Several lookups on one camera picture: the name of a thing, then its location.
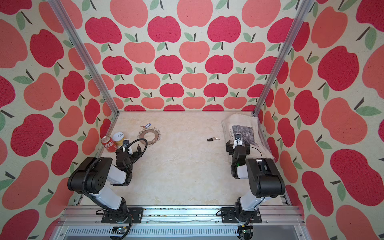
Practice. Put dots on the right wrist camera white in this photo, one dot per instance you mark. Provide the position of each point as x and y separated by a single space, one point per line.
238 138

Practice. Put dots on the yellow can white lid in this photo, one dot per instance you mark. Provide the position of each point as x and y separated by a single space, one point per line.
118 138

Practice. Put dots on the silver key with black tag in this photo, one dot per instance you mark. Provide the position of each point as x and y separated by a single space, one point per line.
212 139

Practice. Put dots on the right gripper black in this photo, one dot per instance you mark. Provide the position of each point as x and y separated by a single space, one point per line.
237 148

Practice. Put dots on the right aluminium corner post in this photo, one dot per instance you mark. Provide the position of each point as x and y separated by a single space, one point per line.
298 21

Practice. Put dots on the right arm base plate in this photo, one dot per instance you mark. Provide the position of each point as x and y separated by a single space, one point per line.
235 216

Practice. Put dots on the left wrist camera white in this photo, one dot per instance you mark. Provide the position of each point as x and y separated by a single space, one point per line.
125 144

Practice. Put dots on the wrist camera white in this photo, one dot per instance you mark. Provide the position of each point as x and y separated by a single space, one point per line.
238 138
125 144

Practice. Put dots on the front aluminium rail frame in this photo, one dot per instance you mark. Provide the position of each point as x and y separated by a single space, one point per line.
279 222

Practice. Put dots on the aluminium corner post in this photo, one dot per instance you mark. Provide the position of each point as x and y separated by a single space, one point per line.
71 31
298 21

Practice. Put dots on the left aluminium corner post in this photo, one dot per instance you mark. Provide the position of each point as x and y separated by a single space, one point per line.
71 31

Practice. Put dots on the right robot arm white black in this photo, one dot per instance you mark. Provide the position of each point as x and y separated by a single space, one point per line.
265 182

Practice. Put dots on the key with blue tag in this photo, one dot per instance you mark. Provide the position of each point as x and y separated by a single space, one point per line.
146 126

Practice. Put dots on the red soda can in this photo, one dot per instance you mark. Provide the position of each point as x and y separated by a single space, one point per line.
109 144

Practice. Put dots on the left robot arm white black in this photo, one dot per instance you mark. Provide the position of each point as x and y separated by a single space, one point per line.
94 178

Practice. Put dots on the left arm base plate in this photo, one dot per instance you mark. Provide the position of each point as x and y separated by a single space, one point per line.
131 215

